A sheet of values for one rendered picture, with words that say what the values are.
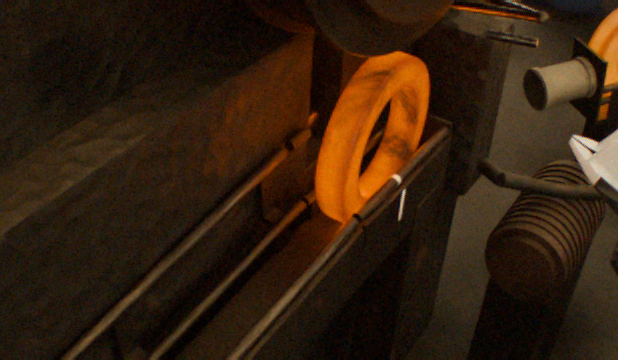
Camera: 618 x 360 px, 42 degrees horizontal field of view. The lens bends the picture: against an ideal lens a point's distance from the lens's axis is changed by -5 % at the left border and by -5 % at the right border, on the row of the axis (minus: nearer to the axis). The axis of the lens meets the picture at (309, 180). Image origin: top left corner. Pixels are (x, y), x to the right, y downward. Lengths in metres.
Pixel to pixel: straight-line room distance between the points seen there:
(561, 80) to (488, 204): 0.90
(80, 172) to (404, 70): 0.35
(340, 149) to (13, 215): 0.33
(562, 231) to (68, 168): 0.73
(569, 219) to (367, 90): 0.48
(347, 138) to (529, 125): 1.61
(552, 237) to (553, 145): 1.17
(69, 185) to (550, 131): 1.87
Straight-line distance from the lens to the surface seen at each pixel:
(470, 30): 1.00
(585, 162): 0.90
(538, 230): 1.14
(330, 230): 0.89
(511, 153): 2.23
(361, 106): 0.78
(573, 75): 1.18
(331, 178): 0.79
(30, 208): 0.60
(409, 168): 0.90
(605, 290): 1.90
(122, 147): 0.64
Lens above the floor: 1.24
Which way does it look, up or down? 38 degrees down
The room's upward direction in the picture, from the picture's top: 4 degrees clockwise
